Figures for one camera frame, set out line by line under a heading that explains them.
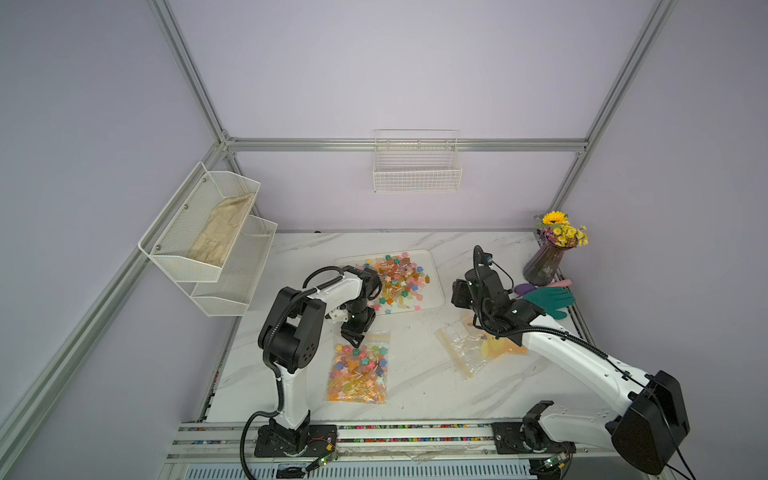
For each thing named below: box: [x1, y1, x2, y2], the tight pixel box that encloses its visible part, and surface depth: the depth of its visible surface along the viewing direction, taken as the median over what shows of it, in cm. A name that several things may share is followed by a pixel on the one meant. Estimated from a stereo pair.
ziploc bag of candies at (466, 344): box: [435, 318, 486, 380], surface depth 90 cm
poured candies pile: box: [356, 252, 431, 314], surface depth 105 cm
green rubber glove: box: [523, 287, 576, 320], surface depth 101 cm
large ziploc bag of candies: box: [326, 330, 391, 405], surface depth 86 cm
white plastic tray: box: [334, 249, 445, 316], surface depth 106 cm
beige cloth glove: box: [187, 193, 256, 267], surface depth 80 cm
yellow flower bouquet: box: [536, 210, 589, 249], surface depth 90 cm
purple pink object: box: [514, 279, 573, 294], surface depth 106 cm
